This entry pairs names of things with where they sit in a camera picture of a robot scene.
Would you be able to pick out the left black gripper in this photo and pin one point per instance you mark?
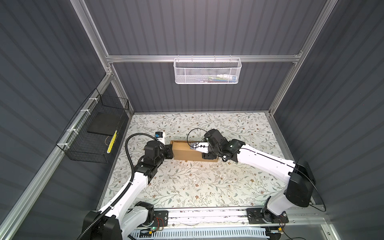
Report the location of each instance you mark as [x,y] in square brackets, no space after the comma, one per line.
[167,149]

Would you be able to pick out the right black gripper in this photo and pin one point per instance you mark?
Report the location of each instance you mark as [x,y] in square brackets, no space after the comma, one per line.
[208,156]

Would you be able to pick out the brown cardboard box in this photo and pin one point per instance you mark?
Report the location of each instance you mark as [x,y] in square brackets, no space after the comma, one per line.
[183,152]

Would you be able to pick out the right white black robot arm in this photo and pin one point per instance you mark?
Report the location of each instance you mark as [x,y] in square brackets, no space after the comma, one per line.
[298,177]

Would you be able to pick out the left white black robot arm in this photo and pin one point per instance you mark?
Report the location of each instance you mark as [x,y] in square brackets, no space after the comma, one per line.
[114,221]

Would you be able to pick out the yellow green striped tool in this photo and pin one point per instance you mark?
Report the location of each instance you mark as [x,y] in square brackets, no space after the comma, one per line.
[112,142]

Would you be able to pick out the black foam pad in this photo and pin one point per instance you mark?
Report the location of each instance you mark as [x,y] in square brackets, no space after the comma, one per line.
[104,124]

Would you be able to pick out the markers in white basket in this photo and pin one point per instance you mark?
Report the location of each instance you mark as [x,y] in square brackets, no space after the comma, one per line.
[225,78]

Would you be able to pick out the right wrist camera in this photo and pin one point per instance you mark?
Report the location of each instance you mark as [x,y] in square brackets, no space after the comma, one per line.
[202,147]

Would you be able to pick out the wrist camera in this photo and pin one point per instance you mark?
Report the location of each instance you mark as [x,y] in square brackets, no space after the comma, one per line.
[202,147]
[160,136]

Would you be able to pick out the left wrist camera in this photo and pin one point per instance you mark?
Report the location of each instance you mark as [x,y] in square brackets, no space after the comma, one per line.
[160,136]

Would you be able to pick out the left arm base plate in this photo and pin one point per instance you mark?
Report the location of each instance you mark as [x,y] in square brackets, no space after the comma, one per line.
[160,219]

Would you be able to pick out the black wire basket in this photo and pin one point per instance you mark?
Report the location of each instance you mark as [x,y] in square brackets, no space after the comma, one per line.
[79,145]

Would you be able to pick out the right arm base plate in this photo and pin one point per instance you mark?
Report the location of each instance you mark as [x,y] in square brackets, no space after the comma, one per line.
[259,216]

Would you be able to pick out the white wire mesh basket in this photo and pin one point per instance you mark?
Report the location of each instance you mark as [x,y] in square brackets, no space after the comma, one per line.
[188,71]

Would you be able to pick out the white perforated cable tray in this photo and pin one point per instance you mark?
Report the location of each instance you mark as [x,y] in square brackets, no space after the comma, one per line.
[244,233]

